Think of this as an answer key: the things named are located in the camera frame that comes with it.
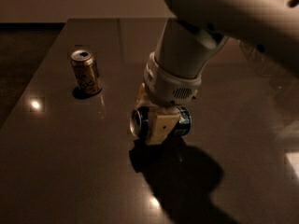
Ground gold soda can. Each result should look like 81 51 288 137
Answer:
71 49 102 95

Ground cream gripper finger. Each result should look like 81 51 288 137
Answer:
146 107 180 145
135 83 155 108

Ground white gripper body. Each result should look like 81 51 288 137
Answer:
143 52 201 106

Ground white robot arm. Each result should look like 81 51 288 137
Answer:
130 0 299 145

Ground blue pepsi can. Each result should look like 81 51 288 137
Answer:
130 106 192 143

